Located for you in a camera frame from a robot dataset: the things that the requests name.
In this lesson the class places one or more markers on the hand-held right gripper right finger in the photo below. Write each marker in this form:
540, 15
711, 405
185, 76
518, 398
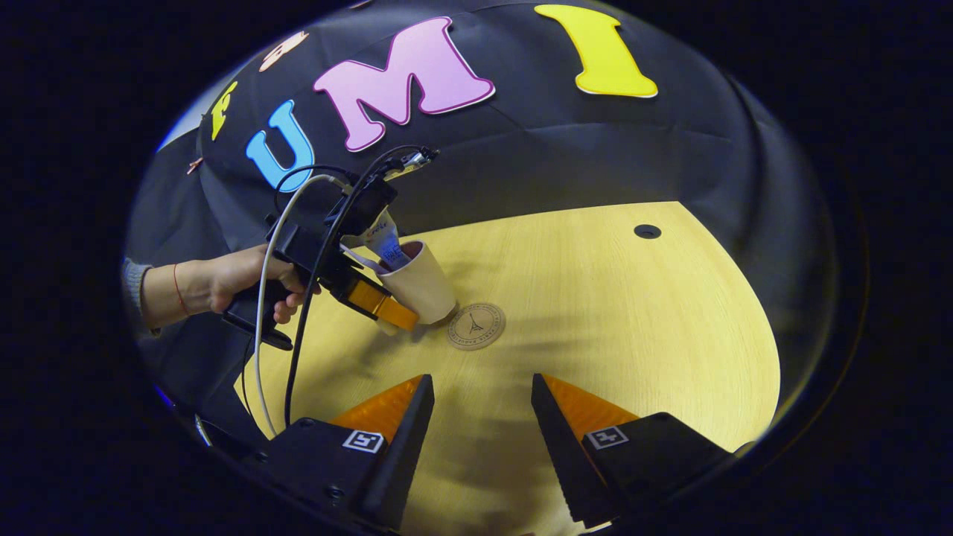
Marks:
562, 447

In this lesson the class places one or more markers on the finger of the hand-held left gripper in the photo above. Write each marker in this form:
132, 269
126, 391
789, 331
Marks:
383, 305

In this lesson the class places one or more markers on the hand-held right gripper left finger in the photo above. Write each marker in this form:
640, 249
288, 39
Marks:
406, 454

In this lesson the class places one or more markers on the beige cup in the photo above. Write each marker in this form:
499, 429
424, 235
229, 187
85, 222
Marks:
424, 286

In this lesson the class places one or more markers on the white toothbrush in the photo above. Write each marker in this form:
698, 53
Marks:
365, 260

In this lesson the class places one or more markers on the round wooden coaster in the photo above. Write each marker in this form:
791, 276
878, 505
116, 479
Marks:
476, 326

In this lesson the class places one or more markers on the wooden desktop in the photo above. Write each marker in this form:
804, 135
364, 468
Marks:
633, 313

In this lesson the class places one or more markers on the black backdrop cloth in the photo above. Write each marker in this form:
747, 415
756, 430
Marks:
595, 149

